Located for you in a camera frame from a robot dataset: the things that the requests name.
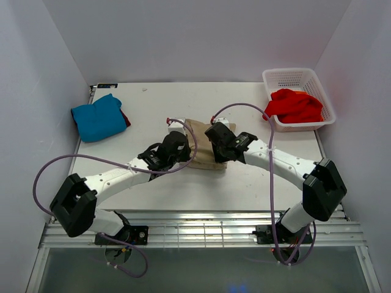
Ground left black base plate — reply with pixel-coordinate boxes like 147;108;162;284
94;225;149;245

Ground folded dark red shirt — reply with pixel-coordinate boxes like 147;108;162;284
121;110;131;127

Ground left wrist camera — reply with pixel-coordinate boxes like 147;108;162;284
166;118;186;135

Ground beige t shirt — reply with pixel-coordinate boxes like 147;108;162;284
185;118;228;171

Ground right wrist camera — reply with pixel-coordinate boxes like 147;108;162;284
210;116;230;128

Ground folded blue t shirt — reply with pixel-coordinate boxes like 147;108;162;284
71;93;128;143

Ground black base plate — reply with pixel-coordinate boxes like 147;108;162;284
252;225;313;244
94;225;149;245

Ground aluminium frame rails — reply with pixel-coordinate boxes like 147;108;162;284
38;209;369;250

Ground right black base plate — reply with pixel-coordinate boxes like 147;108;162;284
252;225;313;244

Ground red t shirt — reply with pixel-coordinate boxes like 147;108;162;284
264;89;324;124

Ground white plastic basket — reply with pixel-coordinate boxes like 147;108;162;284
262;68;336;132

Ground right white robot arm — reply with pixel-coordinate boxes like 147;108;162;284
205;122;347;234

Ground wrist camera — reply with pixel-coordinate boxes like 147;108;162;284
210;116;230;128
166;118;186;135

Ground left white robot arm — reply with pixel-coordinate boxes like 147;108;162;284
50;131;191;241

